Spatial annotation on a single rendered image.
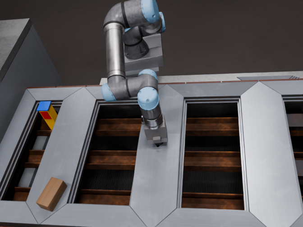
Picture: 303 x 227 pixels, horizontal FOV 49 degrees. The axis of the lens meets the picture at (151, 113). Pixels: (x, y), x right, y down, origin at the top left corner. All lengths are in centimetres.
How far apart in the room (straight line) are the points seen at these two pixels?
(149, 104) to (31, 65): 105
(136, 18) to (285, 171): 88
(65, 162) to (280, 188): 89
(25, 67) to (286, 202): 149
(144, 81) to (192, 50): 195
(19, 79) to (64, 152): 58
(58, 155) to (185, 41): 207
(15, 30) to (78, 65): 137
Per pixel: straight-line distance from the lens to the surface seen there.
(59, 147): 158
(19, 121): 179
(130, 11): 149
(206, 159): 160
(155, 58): 200
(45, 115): 177
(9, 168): 166
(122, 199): 155
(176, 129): 145
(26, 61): 203
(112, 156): 168
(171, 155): 138
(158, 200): 131
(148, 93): 118
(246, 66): 299
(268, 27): 343
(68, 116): 168
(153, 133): 132
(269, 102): 158
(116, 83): 129
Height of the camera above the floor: 205
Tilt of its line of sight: 50 degrees down
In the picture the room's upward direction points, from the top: 14 degrees counter-clockwise
